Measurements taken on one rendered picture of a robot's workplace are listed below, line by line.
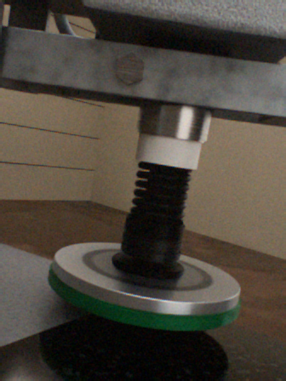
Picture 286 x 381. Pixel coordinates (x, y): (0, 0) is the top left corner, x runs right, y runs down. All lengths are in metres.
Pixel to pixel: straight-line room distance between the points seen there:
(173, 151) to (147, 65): 0.09
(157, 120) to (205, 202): 5.63
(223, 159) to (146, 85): 5.55
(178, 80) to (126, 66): 0.05
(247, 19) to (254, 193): 5.38
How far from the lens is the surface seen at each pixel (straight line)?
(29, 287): 0.59
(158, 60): 0.47
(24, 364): 0.42
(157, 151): 0.49
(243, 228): 5.85
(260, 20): 0.43
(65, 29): 0.70
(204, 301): 0.46
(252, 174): 5.81
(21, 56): 0.49
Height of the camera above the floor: 1.05
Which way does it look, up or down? 7 degrees down
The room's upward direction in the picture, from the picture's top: 10 degrees clockwise
